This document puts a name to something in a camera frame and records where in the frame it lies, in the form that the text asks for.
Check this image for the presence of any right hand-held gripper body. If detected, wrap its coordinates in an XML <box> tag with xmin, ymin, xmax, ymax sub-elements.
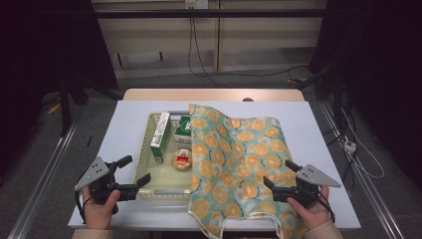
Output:
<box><xmin>272</xmin><ymin>163</ymin><xmax>342</xmax><ymax>210</ymax></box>

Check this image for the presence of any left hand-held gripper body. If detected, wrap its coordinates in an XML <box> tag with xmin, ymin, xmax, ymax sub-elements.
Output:
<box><xmin>74</xmin><ymin>156</ymin><xmax>140</xmax><ymax>215</ymax></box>

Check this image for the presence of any pale green plastic basket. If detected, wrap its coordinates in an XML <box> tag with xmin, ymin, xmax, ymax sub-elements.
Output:
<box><xmin>133</xmin><ymin>111</ymin><xmax>195</xmax><ymax>201</ymax></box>

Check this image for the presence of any round container with red label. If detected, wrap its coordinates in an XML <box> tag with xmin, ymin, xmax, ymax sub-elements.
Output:
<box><xmin>171</xmin><ymin>148</ymin><xmax>193</xmax><ymax>171</ymax></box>

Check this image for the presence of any tall green and white box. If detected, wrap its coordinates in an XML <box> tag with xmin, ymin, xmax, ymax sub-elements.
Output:
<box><xmin>149</xmin><ymin>112</ymin><xmax>173</xmax><ymax>164</ymax></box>

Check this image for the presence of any orange-print tote bag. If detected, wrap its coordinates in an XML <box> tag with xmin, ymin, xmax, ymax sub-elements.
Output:
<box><xmin>187</xmin><ymin>104</ymin><xmax>308</xmax><ymax>239</ymax></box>

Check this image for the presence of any green box with round logo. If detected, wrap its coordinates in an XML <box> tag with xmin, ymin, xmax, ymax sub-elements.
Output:
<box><xmin>173</xmin><ymin>115</ymin><xmax>193</xmax><ymax>148</ymax></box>

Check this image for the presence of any person's right hand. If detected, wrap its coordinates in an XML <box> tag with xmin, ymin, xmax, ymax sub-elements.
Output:
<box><xmin>287</xmin><ymin>184</ymin><xmax>330</xmax><ymax>232</ymax></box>

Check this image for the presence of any person's left hand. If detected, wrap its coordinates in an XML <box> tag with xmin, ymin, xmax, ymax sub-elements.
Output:
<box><xmin>81</xmin><ymin>185</ymin><xmax>122</xmax><ymax>231</ymax></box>

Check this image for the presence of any white power strip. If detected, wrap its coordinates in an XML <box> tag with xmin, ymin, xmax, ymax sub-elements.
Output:
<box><xmin>343</xmin><ymin>139</ymin><xmax>357</xmax><ymax>154</ymax></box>

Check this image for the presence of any black metal stand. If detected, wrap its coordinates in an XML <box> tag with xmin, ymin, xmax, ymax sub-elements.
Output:
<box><xmin>59</xmin><ymin>77</ymin><xmax>73</xmax><ymax>137</ymax></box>

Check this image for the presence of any dark curtain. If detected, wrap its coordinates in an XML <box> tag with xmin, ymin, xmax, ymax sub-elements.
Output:
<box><xmin>309</xmin><ymin>0</ymin><xmax>422</xmax><ymax>190</ymax></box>
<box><xmin>0</xmin><ymin>0</ymin><xmax>119</xmax><ymax>177</ymax></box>

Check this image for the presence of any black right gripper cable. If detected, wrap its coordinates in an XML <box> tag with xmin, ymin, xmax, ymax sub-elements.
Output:
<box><xmin>317</xmin><ymin>191</ymin><xmax>336</xmax><ymax>223</ymax></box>

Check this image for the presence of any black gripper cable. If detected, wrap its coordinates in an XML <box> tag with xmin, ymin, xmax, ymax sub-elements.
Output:
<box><xmin>75</xmin><ymin>189</ymin><xmax>88</xmax><ymax>224</ymax></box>
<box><xmin>317</xmin><ymin>191</ymin><xmax>336</xmax><ymax>223</ymax></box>

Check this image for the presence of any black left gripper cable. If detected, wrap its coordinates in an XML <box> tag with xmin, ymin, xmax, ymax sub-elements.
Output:
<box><xmin>75</xmin><ymin>189</ymin><xmax>88</xmax><ymax>224</ymax></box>

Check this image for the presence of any aluminium floor rail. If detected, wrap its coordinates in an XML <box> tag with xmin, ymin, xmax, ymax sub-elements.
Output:
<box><xmin>317</xmin><ymin>99</ymin><xmax>406</xmax><ymax>239</ymax></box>
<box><xmin>6</xmin><ymin>121</ymin><xmax>80</xmax><ymax>239</ymax></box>

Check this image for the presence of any white cable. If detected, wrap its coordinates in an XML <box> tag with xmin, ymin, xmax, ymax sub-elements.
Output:
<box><xmin>340</xmin><ymin>109</ymin><xmax>386</xmax><ymax>180</ymax></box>

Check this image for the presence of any black floor cable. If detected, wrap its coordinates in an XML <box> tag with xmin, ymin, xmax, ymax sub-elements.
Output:
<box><xmin>195</xmin><ymin>65</ymin><xmax>311</xmax><ymax>80</ymax></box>

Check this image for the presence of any black hanging cable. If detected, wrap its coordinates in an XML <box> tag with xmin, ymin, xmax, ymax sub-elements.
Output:
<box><xmin>187</xmin><ymin>16</ymin><xmax>231</xmax><ymax>89</ymax></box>

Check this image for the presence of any white wall outlet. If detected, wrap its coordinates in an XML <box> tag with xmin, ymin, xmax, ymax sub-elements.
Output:
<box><xmin>184</xmin><ymin>0</ymin><xmax>209</xmax><ymax>10</ymax></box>

